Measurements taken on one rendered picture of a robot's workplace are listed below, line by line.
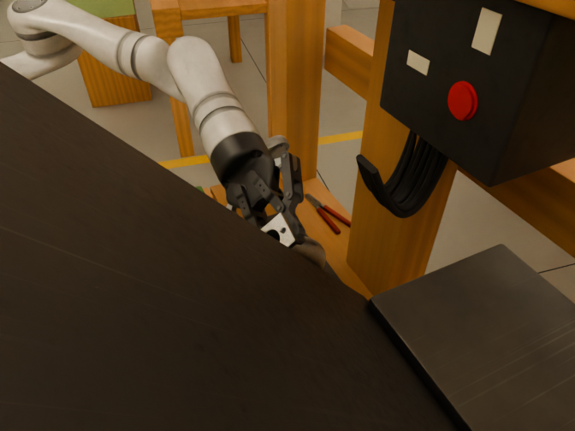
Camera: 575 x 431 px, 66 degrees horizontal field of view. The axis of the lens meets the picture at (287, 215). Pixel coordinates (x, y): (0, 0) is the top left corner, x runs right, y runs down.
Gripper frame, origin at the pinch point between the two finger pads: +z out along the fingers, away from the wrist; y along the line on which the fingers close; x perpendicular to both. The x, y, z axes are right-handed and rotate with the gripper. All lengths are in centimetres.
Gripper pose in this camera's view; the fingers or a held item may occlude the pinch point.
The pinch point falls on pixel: (281, 239)
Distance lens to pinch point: 51.2
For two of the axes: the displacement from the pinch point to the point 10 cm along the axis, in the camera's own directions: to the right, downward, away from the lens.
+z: 4.2, 7.8, -4.7
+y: 7.0, -6.1, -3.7
